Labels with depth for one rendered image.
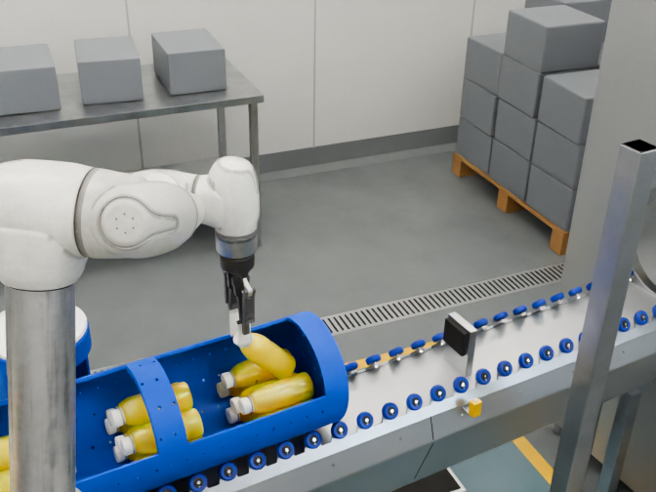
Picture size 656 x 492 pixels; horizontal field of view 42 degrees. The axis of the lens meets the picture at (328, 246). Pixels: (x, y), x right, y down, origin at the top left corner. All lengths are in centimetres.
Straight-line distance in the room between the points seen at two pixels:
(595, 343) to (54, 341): 132
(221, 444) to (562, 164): 326
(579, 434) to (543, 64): 290
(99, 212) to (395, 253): 370
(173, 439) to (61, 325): 63
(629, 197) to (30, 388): 128
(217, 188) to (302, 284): 277
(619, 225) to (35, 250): 127
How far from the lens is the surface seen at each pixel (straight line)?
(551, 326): 266
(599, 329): 213
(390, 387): 234
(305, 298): 436
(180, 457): 191
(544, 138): 491
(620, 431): 307
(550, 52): 486
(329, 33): 549
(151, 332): 418
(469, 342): 233
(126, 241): 116
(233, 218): 174
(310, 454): 214
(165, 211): 118
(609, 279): 205
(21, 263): 126
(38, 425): 137
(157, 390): 188
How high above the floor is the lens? 241
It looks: 30 degrees down
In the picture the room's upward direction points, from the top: 1 degrees clockwise
